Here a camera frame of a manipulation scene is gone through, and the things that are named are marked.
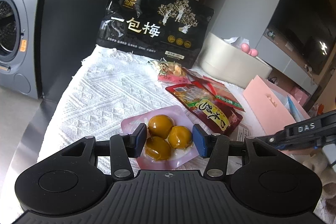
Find pink packet with yellow eggs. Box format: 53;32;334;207
121;106;198;170

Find small biscuit ball packet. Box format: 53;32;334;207
154;61;191;84

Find blue seaweed snack bag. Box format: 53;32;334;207
285;96;306;122

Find dark red pickle packet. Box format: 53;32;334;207
166;81;243;136

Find red snack packet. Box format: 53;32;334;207
189;75;245;111

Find pink open box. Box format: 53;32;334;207
243;76;310;135

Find white knitted cloth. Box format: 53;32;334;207
39;46;264;160

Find beige tissue box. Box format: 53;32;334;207
198;32;272;88

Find black plum snack bag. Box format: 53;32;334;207
97;0;214;68

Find grey speaker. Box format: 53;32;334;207
1;0;40;99

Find wall television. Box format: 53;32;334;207
270;0;335;74

